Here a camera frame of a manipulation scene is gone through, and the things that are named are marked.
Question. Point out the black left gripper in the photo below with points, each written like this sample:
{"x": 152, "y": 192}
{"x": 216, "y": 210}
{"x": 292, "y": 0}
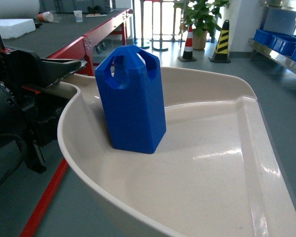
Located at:
{"x": 26, "y": 117}

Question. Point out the blue plastic part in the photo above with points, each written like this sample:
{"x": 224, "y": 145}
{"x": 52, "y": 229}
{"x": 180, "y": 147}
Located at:
{"x": 130, "y": 86}

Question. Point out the beige plastic dustpan tray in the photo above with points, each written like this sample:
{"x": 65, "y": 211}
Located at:
{"x": 214, "y": 173}

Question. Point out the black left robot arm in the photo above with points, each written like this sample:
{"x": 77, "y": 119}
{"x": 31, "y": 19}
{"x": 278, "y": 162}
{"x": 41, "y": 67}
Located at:
{"x": 22, "y": 116}

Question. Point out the metal shelf rack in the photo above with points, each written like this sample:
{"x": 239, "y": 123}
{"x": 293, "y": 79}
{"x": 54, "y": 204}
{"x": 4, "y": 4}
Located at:
{"x": 284, "y": 61}

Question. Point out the white foam block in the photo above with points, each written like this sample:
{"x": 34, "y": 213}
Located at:
{"x": 14, "y": 28}

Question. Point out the white paper cup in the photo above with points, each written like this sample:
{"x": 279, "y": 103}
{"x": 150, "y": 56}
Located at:
{"x": 78, "y": 16}

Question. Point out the white foam roll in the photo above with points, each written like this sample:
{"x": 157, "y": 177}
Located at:
{"x": 19, "y": 9}

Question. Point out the red white traffic cone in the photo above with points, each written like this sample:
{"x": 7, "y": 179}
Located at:
{"x": 187, "y": 55}

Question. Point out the potted green plant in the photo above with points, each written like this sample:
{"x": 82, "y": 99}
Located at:
{"x": 202, "y": 15}

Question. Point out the yellow black traffic cone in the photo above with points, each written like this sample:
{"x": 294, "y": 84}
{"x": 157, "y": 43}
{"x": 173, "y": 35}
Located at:
{"x": 221, "y": 51}

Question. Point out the red table frame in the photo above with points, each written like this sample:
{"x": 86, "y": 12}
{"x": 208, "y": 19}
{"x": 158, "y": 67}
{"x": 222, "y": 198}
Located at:
{"x": 72, "y": 40}

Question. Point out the stanchion post base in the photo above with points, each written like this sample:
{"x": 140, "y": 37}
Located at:
{"x": 159, "y": 47}

